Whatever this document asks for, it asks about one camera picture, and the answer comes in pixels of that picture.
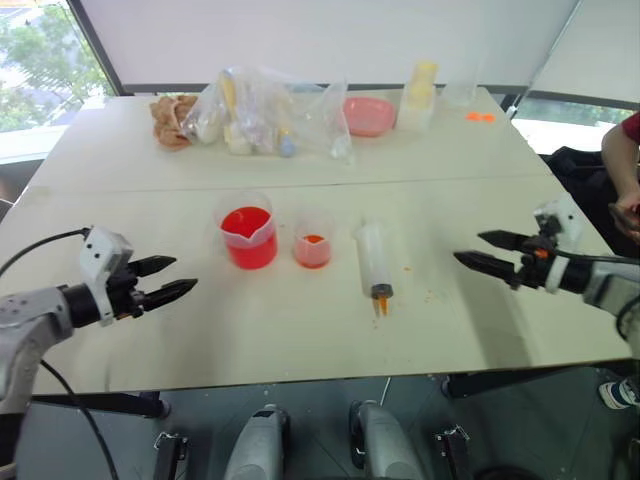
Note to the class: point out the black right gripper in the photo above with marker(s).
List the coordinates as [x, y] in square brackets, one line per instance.
[535, 270]

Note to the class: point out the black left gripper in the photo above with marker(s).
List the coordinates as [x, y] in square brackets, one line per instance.
[125, 295]

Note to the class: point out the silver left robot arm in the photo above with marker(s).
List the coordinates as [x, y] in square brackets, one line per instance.
[30, 320]

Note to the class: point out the person's bare forearm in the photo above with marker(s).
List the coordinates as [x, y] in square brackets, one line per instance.
[620, 155]

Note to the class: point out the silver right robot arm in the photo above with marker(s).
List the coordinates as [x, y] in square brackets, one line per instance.
[607, 285]

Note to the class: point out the beaker with red liquid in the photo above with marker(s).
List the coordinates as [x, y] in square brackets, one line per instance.
[250, 240]

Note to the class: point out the large clear plastic syringe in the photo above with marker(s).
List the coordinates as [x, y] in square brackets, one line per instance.
[374, 255]

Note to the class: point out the small clear plastic cup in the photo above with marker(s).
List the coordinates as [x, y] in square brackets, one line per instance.
[312, 250]

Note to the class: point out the person's hand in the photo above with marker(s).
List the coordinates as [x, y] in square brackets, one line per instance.
[629, 210]

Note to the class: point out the small orange bits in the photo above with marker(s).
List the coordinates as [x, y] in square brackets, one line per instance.
[479, 117]

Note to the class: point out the brown crumpled cloth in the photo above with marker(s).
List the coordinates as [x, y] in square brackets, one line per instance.
[167, 120]

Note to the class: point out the empty clear beaker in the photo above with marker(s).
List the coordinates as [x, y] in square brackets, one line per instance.
[459, 87]

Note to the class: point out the small blue ball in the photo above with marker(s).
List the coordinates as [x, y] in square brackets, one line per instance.
[287, 147]

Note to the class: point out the clear bag with bottles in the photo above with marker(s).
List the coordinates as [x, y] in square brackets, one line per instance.
[235, 110]

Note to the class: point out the white sneaker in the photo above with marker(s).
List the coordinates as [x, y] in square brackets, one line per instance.
[620, 392]

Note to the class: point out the pink plastic bowl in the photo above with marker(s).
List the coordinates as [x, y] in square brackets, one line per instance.
[367, 116]

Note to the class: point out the grey robot left leg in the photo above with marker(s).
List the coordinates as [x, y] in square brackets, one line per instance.
[257, 445]

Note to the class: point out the grey robot leg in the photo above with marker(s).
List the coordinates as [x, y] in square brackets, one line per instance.
[257, 445]
[385, 440]

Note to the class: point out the empty clear plastic bag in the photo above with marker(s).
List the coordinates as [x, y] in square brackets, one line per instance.
[327, 117]

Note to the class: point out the grey robot right leg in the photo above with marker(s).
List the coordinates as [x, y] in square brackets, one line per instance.
[385, 440]

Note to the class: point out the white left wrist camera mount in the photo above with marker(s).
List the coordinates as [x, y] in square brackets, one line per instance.
[100, 250]

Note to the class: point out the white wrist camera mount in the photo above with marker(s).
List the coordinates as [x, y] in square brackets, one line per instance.
[567, 222]
[100, 250]

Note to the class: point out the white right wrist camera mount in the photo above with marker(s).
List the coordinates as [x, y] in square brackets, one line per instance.
[567, 222]

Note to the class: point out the black table frame bar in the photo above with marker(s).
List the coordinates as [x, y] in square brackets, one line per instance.
[105, 402]

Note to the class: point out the black latch bracket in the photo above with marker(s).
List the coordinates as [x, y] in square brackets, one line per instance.
[169, 457]
[454, 450]

